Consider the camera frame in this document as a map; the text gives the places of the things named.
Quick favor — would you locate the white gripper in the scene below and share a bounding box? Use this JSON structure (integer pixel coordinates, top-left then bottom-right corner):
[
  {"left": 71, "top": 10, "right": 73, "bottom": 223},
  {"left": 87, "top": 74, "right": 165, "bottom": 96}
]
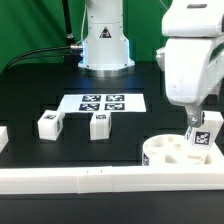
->
[{"left": 156, "top": 35, "right": 224, "bottom": 128}]

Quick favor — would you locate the white round stool seat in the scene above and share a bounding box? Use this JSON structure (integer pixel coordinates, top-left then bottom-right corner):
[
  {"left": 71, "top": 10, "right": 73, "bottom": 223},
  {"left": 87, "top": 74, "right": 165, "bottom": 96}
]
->
[{"left": 142, "top": 134, "right": 210, "bottom": 166}]

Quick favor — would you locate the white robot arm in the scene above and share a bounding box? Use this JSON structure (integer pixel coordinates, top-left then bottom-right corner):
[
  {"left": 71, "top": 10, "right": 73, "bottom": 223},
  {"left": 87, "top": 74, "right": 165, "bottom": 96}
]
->
[{"left": 79, "top": 0, "right": 224, "bottom": 127}]

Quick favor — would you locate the white right fence bar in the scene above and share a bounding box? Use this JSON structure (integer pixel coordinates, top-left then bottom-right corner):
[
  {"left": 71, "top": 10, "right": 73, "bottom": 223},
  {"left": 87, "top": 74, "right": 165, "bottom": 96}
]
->
[{"left": 204, "top": 122, "right": 224, "bottom": 165}]

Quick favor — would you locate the white fence bar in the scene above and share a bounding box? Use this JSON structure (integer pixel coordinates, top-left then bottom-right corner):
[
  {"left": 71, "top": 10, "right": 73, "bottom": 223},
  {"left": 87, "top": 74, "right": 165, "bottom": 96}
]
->
[
  {"left": 204, "top": 122, "right": 224, "bottom": 165},
  {"left": 0, "top": 165, "right": 224, "bottom": 195}
]

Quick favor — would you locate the white sheet with tags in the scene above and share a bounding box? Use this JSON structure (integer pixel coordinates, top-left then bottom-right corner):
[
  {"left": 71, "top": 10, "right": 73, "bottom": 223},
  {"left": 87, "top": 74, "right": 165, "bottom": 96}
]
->
[{"left": 58, "top": 93, "right": 146, "bottom": 113}]

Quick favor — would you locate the white front fence bar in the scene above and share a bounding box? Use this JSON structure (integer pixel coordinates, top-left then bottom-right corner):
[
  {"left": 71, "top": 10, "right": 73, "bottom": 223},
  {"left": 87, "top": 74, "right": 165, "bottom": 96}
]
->
[{"left": 0, "top": 165, "right": 224, "bottom": 195}]

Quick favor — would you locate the black vertical pole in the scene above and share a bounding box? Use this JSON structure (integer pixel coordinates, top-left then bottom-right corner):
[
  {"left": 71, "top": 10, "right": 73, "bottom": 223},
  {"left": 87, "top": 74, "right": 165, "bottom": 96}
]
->
[{"left": 62, "top": 0, "right": 74, "bottom": 45}]

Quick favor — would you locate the white left fence piece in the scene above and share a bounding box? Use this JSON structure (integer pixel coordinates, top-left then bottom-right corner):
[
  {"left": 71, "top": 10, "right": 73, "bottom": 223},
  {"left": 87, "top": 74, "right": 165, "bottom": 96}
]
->
[{"left": 0, "top": 126, "right": 8, "bottom": 153}]

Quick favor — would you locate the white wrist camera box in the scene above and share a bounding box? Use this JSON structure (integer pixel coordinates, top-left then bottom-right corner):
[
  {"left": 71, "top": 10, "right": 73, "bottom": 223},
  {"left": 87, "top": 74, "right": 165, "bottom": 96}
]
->
[{"left": 162, "top": 0, "right": 224, "bottom": 37}]

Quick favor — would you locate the black cable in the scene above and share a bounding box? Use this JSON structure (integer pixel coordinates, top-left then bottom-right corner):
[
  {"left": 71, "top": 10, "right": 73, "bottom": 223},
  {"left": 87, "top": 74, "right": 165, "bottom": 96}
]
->
[{"left": 0, "top": 44, "right": 83, "bottom": 75}]

